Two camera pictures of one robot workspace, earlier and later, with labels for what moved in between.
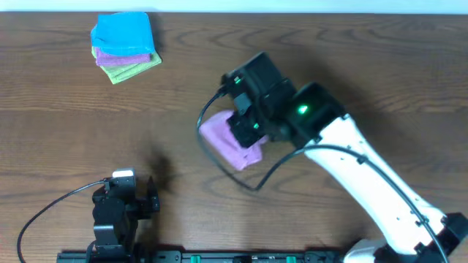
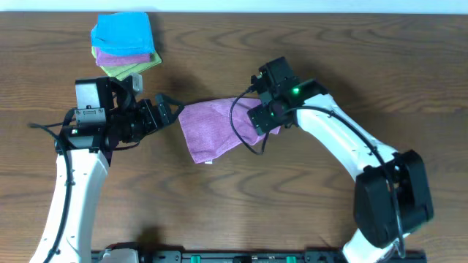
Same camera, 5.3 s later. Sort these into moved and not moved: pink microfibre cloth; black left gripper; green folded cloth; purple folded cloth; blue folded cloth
Moved: pink microfibre cloth; black left gripper
Not moved: green folded cloth; purple folded cloth; blue folded cloth
